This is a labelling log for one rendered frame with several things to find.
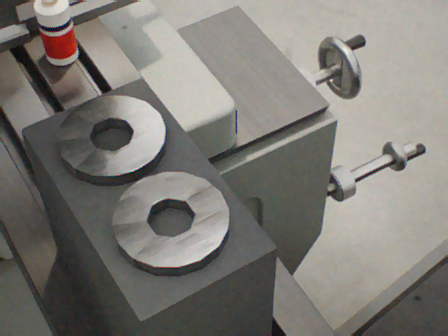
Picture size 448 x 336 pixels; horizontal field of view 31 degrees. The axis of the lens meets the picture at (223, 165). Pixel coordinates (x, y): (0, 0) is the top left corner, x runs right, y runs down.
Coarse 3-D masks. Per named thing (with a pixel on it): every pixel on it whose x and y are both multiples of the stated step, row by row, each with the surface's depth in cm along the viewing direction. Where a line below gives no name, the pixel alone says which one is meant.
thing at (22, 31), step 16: (0, 0) 99; (16, 0) 101; (32, 0) 102; (80, 0) 106; (96, 0) 106; (112, 0) 107; (128, 0) 108; (0, 16) 101; (16, 16) 103; (32, 16) 103; (80, 16) 106; (96, 16) 107; (0, 32) 102; (16, 32) 103; (0, 48) 102
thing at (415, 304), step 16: (432, 272) 121; (416, 288) 119; (432, 288) 119; (400, 304) 117; (416, 304) 117; (432, 304) 117; (368, 320) 117; (384, 320) 116; (400, 320) 116; (416, 320) 116; (432, 320) 116
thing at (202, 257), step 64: (64, 128) 68; (128, 128) 69; (64, 192) 65; (128, 192) 63; (192, 192) 63; (64, 256) 81; (128, 256) 60; (192, 256) 60; (256, 256) 61; (128, 320) 62; (192, 320) 62; (256, 320) 68
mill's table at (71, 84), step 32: (32, 32) 105; (96, 32) 105; (0, 64) 102; (32, 64) 103; (96, 64) 101; (128, 64) 101; (0, 96) 98; (32, 96) 98; (64, 96) 98; (96, 96) 98; (0, 128) 98; (0, 160) 92; (0, 192) 89; (32, 192) 92; (0, 224) 89; (32, 224) 86; (32, 256) 84; (32, 288) 85; (64, 288) 81; (288, 288) 81; (64, 320) 79; (96, 320) 79; (288, 320) 79; (320, 320) 79
